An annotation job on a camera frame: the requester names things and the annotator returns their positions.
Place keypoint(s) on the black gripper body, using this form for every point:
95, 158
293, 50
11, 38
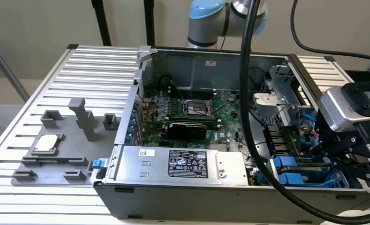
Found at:
348, 150

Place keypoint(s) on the disk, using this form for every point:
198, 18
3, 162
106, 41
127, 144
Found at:
286, 162

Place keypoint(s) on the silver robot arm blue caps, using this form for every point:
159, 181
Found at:
203, 28

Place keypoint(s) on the blue disk caddy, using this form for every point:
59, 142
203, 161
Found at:
293, 179

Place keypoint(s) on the black plastic fan shroud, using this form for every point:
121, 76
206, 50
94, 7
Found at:
282, 140

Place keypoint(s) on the metal drive bay cage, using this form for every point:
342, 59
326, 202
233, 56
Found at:
278, 82

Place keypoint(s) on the black table corner cap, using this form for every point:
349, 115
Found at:
330, 59
73, 46

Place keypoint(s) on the green motherboard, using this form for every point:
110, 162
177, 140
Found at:
229, 122

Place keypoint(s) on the silver finned chipset heatsink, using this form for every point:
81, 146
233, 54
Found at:
219, 147

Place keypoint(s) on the thin metal locking lever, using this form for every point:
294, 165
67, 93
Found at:
183, 97
219, 109

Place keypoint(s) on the metal socket cover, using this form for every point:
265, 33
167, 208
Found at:
210, 105

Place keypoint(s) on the grey and black PC case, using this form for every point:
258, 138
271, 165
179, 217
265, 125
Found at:
203, 201

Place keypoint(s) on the black RAM slot white clips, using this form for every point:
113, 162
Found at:
193, 118
194, 95
194, 90

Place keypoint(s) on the CPU socket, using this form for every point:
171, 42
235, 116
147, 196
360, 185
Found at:
195, 107

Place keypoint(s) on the black graphics card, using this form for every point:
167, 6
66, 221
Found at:
186, 131

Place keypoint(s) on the white case sticker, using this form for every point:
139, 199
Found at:
210, 63

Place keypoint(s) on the silver power supply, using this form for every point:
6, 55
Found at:
159, 168

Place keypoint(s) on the blue case latch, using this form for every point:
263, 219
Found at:
98, 164

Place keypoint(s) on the black stand pole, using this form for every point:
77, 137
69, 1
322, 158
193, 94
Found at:
101, 23
149, 23

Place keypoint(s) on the grey parts rack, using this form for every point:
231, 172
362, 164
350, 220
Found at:
73, 150

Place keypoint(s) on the green RAM stick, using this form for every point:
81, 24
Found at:
51, 161

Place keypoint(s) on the silver CPU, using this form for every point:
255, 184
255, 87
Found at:
48, 142

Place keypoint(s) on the grey metal pole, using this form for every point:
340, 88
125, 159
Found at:
6, 68

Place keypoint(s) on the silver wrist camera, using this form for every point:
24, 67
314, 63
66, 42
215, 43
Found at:
341, 110

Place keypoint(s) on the black wrist mount bracket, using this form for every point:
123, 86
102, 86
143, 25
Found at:
362, 93

